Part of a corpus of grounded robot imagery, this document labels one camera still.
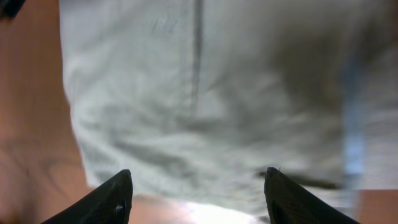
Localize khaki beige trousers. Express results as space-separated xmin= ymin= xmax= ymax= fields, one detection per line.
xmin=60 ymin=0 xmax=397 ymax=215

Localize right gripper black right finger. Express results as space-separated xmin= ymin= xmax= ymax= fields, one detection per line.
xmin=264 ymin=167 xmax=359 ymax=224

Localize dark blue garment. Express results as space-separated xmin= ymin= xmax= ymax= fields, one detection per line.
xmin=0 ymin=0 xmax=25 ymax=19

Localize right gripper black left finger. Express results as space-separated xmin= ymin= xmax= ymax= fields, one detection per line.
xmin=42 ymin=169 xmax=133 ymax=224

